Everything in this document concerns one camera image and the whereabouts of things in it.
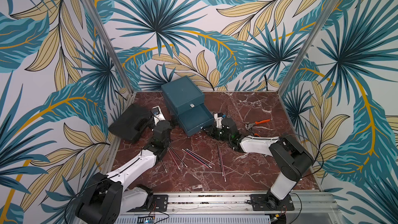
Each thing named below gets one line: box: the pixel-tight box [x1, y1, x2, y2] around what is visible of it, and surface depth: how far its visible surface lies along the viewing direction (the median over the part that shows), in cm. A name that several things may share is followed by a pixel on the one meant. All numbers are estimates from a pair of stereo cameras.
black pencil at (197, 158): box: [183, 148, 213, 169], surface depth 89 cm
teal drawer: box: [177, 102, 215, 137], surface depth 89 cm
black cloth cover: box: [108, 104, 153, 144], surface depth 95 cm
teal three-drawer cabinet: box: [161, 75, 215, 137], surface depth 90 cm
